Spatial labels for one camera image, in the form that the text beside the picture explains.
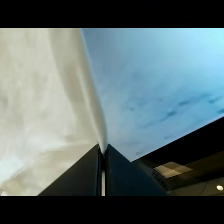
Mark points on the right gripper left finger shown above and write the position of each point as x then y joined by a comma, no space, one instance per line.
80,178

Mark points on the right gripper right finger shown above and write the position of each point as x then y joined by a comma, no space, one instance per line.
128,178

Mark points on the white garment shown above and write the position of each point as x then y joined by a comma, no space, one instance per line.
43,106

